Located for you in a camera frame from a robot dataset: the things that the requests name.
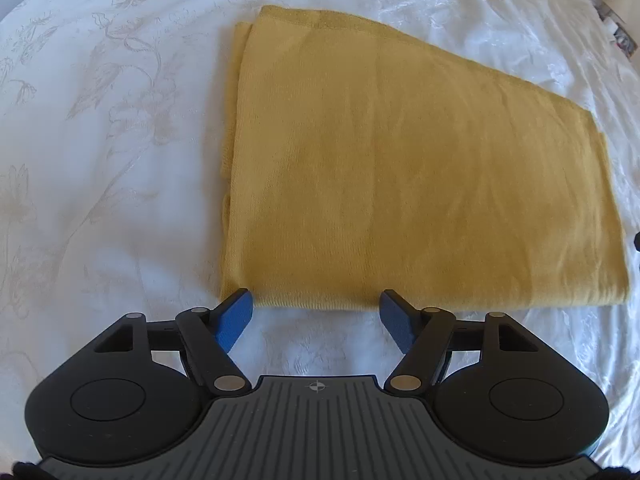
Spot yellow knit sweater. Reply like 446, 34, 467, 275
219, 6, 630, 310

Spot right framed photo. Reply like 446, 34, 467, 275
614, 25, 638, 60

